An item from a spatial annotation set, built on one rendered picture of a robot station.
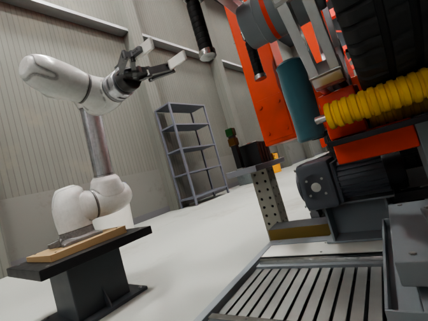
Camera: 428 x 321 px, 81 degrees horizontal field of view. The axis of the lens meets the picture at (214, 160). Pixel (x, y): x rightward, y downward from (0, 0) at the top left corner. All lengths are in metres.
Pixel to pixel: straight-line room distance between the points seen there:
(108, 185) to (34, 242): 2.87
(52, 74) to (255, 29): 0.59
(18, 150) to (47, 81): 3.53
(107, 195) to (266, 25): 1.10
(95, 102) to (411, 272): 0.91
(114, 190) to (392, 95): 1.27
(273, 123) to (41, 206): 3.63
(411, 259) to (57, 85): 0.93
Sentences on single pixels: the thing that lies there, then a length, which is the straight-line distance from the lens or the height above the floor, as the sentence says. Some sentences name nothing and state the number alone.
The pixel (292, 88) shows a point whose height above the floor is 0.65.
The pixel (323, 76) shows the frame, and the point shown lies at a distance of 0.61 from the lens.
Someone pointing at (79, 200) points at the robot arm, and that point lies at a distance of 1.40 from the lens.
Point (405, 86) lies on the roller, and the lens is 0.57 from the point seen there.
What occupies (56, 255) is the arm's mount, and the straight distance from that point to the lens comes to 1.27.
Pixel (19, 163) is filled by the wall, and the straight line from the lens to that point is 4.34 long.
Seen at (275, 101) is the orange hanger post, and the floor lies 0.71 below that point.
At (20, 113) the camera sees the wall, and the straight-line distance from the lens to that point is 4.58.
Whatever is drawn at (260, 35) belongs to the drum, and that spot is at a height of 0.80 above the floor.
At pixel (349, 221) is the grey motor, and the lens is 1.17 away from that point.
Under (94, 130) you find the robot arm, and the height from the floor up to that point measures 0.86.
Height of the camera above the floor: 0.46
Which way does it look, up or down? 3 degrees up
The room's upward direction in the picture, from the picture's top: 16 degrees counter-clockwise
